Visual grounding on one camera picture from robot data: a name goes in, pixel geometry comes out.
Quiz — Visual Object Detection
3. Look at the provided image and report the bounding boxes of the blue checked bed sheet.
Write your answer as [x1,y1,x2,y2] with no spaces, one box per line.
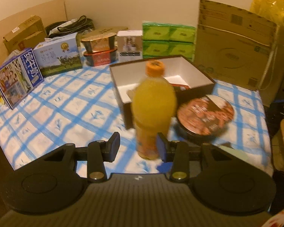
[0,59,274,178]

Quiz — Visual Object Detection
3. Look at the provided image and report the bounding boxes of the orange juice bottle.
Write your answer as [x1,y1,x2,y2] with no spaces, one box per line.
[132,60,178,160]

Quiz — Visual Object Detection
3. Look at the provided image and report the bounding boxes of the red foil packet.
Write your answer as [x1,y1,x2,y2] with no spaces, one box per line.
[172,83,190,91]

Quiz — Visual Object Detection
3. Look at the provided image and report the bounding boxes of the large cardboard box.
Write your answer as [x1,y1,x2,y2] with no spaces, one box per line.
[194,0,281,91]

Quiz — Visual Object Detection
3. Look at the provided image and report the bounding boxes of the black object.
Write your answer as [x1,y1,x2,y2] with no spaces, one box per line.
[270,99,284,123]

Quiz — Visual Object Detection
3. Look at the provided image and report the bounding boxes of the gold instant noodle bowl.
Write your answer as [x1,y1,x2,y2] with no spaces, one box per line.
[81,32,116,54]

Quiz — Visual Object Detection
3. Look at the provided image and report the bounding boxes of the dark instant noodle bowl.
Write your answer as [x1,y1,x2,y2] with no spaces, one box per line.
[176,95,235,145]

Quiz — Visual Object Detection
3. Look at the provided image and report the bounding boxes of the white red printed object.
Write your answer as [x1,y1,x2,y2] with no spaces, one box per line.
[263,209,284,227]

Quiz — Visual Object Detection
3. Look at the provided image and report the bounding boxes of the blue milk carton box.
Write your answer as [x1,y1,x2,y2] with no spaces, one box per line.
[0,48,44,110]

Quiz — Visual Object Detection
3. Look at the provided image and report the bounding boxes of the milk box with cow print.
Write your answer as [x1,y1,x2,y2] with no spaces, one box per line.
[34,33,83,77]

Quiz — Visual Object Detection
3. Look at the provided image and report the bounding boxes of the black bag with cables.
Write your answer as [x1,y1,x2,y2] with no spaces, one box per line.
[45,15,95,38]

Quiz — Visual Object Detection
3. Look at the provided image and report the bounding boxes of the white photo print box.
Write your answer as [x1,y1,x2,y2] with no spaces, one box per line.
[117,30,143,61]

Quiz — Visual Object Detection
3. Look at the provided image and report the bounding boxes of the yellow plastic bag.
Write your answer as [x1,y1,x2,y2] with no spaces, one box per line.
[250,0,284,29]

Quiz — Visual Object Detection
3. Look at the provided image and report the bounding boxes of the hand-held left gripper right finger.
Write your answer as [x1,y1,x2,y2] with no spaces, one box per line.
[156,132,237,183]

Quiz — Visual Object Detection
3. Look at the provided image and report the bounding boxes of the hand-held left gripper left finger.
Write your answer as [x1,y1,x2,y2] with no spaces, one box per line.
[41,132,121,183]

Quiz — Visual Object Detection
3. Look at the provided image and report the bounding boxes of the small cardboard box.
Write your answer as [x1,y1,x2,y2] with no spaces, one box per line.
[3,16,48,54]

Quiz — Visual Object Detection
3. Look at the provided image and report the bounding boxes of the brown box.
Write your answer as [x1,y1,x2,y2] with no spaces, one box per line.
[109,55,216,129]
[82,26,129,39]

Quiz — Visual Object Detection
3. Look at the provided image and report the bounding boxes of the stack of green tissue packs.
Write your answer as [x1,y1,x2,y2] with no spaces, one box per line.
[142,21,196,61]

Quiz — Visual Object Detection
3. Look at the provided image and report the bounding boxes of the brown flat box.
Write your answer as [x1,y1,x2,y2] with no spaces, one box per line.
[82,26,129,39]

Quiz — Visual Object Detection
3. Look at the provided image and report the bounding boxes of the red instant noodle bowl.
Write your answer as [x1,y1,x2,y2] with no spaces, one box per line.
[83,48,117,67]

